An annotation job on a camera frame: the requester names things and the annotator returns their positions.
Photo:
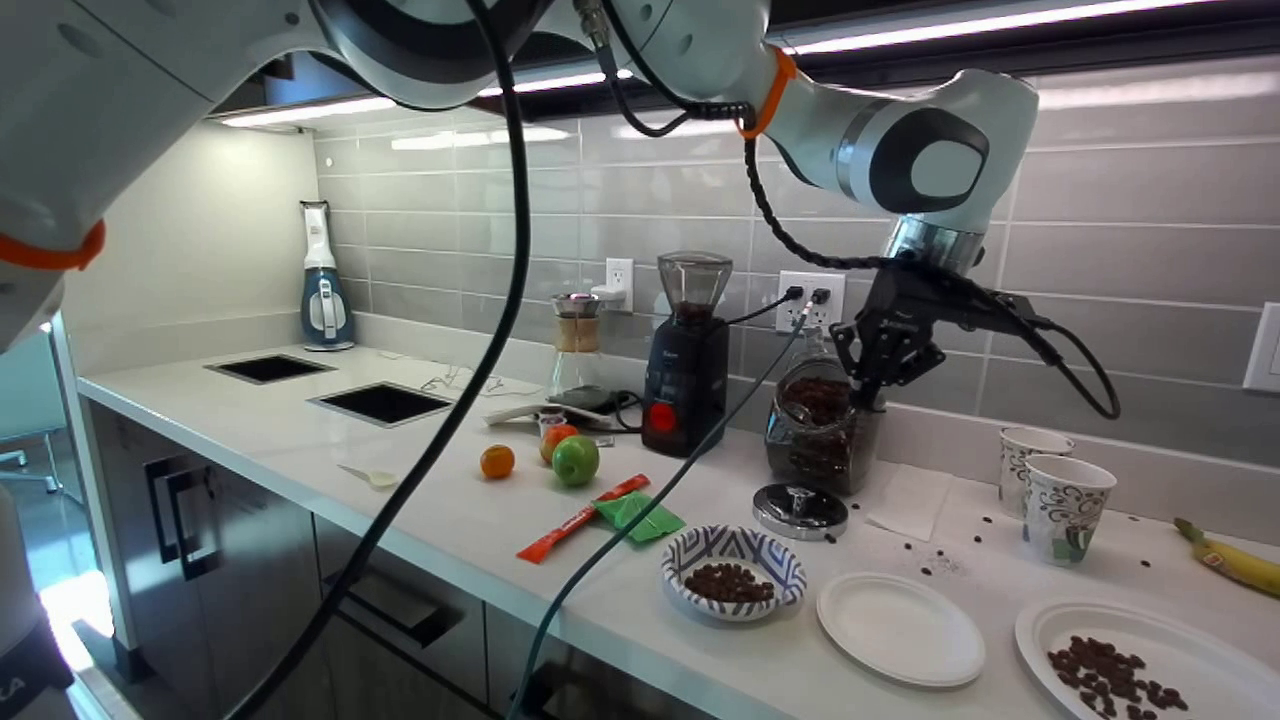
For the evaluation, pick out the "brown coffee bean pile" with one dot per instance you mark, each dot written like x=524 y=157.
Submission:
x=1104 y=673
x=727 y=583

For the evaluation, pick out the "small white plate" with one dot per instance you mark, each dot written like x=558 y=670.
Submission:
x=901 y=628

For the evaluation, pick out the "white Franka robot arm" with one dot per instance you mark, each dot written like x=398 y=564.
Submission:
x=81 y=120

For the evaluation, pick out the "yellow banana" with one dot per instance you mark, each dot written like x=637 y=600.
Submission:
x=1235 y=563

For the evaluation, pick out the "white wall outlet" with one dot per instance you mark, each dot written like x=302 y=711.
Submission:
x=824 y=311
x=617 y=282

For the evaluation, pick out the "dark upper cabinet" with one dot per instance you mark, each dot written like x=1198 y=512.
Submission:
x=1133 y=36

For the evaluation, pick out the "dark cabinet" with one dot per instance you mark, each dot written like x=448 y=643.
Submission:
x=1133 y=36
x=267 y=643

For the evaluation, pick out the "white plastic spoon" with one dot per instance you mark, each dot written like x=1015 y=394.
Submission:
x=372 y=475

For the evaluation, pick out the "long orange-red packet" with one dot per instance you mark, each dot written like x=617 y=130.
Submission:
x=565 y=528

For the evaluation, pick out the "translucent white paper sheet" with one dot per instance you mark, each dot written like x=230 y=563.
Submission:
x=914 y=503

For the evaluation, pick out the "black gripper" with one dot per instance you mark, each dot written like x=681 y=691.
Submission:
x=907 y=305

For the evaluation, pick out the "red-orange round fruit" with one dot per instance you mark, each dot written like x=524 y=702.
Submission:
x=553 y=439

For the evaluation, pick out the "green apple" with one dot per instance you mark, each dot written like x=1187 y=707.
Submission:
x=576 y=460

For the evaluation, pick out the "blue and white blender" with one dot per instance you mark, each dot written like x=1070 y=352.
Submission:
x=327 y=293

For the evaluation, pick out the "large white plate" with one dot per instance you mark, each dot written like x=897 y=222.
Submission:
x=1202 y=643

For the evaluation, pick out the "blue patterned bowl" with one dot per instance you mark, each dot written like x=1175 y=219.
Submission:
x=692 y=553

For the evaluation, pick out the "dark lower cabinet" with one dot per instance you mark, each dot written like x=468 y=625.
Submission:
x=267 y=643

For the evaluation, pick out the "glass jar of coffee beans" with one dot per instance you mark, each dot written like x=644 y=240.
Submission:
x=813 y=441

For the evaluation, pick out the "small orange fruit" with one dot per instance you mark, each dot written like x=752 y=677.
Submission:
x=496 y=460

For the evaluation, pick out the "patterned paper cup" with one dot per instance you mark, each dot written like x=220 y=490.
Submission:
x=1018 y=460
x=1070 y=512

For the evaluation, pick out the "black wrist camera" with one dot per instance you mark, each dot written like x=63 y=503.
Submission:
x=980 y=305

